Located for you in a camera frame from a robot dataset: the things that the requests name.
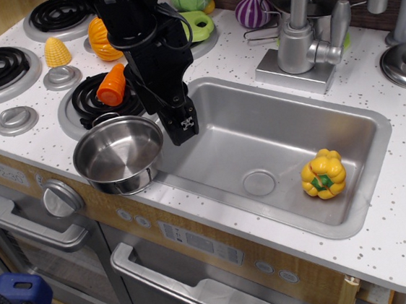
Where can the blue clamp tool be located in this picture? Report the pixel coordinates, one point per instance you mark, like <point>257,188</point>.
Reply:
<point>25,289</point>

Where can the orange toy pumpkin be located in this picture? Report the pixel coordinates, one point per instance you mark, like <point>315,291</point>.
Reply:
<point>98,40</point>

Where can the orange toy carrot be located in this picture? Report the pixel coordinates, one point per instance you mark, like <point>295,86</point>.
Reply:
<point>112,89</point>

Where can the yellow toy corn cob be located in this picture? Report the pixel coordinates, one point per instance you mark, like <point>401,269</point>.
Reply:
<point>56,53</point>

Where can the yellow toy bell pepper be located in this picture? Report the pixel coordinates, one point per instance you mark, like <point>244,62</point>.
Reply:
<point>324,176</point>

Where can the green plastic toy piece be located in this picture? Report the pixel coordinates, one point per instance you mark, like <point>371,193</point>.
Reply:
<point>197,26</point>

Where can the silver oven dial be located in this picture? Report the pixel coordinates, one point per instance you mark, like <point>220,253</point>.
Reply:
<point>60,200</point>

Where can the silver stove knob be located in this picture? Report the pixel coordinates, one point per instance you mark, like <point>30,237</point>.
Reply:
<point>62,77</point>
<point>17,120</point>

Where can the silver stove knob lower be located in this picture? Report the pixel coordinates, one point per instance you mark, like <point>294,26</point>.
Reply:
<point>17,120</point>

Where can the black rear stove burner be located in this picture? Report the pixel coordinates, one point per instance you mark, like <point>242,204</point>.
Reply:
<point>62,19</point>

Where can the purple striped toy onion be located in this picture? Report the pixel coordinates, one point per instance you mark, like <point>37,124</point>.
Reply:
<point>253,14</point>

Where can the steel pot with lid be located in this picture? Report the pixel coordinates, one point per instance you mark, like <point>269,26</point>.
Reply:
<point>318,13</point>

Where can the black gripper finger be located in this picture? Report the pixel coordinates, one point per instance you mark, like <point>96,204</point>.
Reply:
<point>180,123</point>

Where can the small stainless steel pan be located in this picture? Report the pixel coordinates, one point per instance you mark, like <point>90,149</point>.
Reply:
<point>120,154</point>

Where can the silver toy sink basin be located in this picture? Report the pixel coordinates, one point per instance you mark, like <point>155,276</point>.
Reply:
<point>253,143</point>

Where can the black front stove burner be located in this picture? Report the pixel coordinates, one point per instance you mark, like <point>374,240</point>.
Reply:
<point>80,107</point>

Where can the silver oven door handle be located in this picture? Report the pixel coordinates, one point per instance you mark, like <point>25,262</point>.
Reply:
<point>70,240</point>

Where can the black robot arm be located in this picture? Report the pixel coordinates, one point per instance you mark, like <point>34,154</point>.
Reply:
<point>129,23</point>

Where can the silver stove knob upper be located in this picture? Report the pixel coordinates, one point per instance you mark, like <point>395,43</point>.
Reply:
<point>62,77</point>

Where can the silver dishwasher door handle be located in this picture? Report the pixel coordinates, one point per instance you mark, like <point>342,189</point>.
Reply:
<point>157,275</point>

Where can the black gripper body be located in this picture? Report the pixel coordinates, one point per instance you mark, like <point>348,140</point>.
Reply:
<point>155,69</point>

